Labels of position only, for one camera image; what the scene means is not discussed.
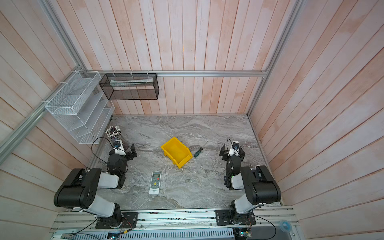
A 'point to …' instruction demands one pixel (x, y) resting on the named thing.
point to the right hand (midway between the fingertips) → (233, 145)
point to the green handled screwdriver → (196, 154)
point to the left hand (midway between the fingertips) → (127, 146)
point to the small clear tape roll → (285, 226)
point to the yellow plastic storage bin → (176, 150)
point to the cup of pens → (114, 132)
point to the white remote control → (155, 183)
